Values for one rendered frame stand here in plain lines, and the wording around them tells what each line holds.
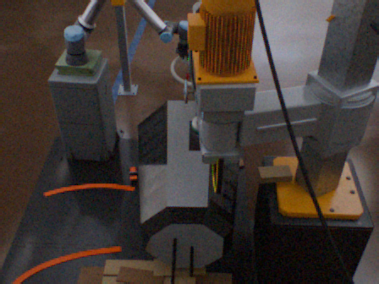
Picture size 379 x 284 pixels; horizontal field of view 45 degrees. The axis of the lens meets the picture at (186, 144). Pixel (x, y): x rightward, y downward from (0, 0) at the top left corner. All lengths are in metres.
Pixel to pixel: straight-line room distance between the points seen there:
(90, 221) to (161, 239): 1.09
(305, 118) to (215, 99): 0.58
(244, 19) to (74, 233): 2.32
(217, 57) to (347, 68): 0.65
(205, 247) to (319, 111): 1.06
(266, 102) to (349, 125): 0.45
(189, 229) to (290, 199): 0.64
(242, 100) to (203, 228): 0.91
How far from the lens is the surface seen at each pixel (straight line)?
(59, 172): 4.20
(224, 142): 2.33
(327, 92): 2.42
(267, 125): 2.36
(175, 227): 2.68
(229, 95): 2.06
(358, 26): 2.24
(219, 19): 1.95
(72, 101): 3.87
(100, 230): 3.67
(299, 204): 2.84
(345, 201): 2.94
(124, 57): 4.84
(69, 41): 3.73
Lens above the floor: 2.85
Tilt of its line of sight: 41 degrees down
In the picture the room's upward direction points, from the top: straight up
